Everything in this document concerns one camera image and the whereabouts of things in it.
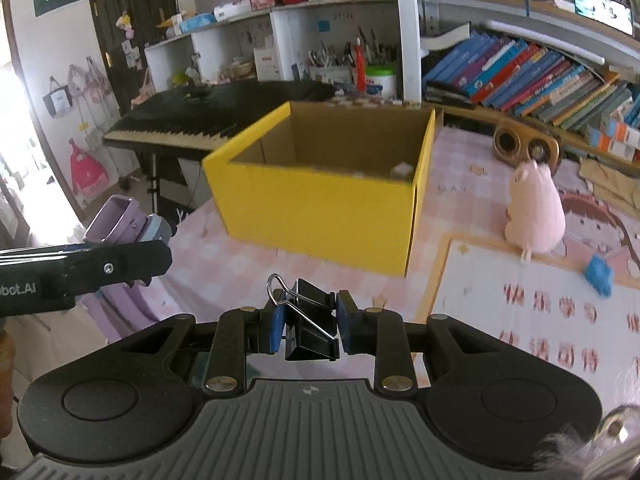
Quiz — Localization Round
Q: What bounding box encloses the white bookshelf unit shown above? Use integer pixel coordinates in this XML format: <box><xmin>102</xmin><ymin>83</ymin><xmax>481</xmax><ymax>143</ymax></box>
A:
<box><xmin>145</xmin><ymin>0</ymin><xmax>639</xmax><ymax>102</ymax></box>

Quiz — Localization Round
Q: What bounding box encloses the pink backpack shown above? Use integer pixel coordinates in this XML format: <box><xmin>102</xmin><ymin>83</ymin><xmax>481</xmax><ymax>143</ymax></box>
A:
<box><xmin>70</xmin><ymin>139</ymin><xmax>108</xmax><ymax>198</ymax></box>

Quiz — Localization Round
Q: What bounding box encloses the black binder clip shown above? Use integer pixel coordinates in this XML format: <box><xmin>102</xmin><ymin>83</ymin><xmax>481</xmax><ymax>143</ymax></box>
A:
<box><xmin>266</xmin><ymin>273</ymin><xmax>340</xmax><ymax>362</ymax></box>

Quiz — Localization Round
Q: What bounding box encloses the white charger plug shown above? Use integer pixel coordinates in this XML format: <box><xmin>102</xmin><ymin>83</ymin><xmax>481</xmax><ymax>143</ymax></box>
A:
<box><xmin>390</xmin><ymin>162</ymin><xmax>414</xmax><ymax>181</ymax></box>

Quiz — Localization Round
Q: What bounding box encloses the wooden retro speaker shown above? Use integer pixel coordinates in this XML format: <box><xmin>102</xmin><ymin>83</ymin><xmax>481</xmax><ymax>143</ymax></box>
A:
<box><xmin>492</xmin><ymin>122</ymin><xmax>561</xmax><ymax>174</ymax></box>

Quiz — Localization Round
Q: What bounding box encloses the green lid white jar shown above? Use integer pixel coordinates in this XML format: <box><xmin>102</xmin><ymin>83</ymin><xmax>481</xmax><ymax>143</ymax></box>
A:
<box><xmin>366</xmin><ymin>65</ymin><xmax>397</xmax><ymax>100</ymax></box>

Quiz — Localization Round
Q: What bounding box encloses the grey purple toy truck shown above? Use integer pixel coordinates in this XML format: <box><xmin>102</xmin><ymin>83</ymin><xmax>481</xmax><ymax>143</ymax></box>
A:
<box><xmin>84</xmin><ymin>194</ymin><xmax>175</xmax><ymax>246</ymax></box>

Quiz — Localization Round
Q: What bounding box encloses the blue plastic bag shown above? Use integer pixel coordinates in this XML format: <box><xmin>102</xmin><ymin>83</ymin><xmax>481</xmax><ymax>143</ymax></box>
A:
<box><xmin>584</xmin><ymin>255</ymin><xmax>614</xmax><ymax>298</ymax></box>

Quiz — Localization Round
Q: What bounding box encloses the orange white box upper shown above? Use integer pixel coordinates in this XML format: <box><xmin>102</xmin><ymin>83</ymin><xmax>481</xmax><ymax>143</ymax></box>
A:
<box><xmin>600</xmin><ymin>117</ymin><xmax>640</xmax><ymax>150</ymax></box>

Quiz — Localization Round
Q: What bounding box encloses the orange white box lower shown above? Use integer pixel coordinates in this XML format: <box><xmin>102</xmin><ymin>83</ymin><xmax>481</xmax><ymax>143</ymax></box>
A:
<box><xmin>585</xmin><ymin>126</ymin><xmax>637</xmax><ymax>162</ymax></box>

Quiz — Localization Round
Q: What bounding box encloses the orange white box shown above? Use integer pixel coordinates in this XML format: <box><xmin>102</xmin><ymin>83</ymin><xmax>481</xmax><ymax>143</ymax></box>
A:
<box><xmin>600</xmin><ymin>117</ymin><xmax>640</xmax><ymax>150</ymax></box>
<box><xmin>585</xmin><ymin>126</ymin><xmax>637</xmax><ymax>162</ymax></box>

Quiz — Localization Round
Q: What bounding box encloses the yellow cardboard box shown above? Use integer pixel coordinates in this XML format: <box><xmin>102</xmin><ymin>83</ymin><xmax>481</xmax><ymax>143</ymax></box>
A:
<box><xmin>202</xmin><ymin>102</ymin><xmax>437</xmax><ymax>276</ymax></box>

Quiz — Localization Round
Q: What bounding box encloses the row of leaning books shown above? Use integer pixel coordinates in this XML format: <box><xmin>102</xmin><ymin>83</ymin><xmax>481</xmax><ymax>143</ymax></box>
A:
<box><xmin>422</xmin><ymin>26</ymin><xmax>639</xmax><ymax>145</ymax></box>

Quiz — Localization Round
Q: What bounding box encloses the black electronic keyboard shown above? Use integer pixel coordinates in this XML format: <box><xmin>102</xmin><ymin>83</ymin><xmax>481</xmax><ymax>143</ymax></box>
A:
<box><xmin>103</xmin><ymin>79</ymin><xmax>335</xmax><ymax>155</ymax></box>

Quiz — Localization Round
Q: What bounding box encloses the red bottle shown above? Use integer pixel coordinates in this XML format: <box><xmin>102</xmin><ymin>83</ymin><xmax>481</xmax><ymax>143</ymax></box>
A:
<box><xmin>355</xmin><ymin>37</ymin><xmax>367</xmax><ymax>93</ymax></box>

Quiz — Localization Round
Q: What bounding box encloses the pink checkered tablecloth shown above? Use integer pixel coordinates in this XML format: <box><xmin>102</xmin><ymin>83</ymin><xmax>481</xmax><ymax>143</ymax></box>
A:
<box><xmin>150</xmin><ymin>123</ymin><xmax>640</xmax><ymax>411</ymax></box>

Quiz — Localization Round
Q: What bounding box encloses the pink plush pig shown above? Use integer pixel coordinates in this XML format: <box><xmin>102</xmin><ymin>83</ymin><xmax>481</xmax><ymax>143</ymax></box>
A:
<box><xmin>504</xmin><ymin>159</ymin><xmax>566</xmax><ymax>262</ymax></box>

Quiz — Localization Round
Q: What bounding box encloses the person's left hand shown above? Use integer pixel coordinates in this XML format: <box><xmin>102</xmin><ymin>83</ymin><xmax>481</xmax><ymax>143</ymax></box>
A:
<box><xmin>0</xmin><ymin>330</ymin><xmax>15</xmax><ymax>415</ymax></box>

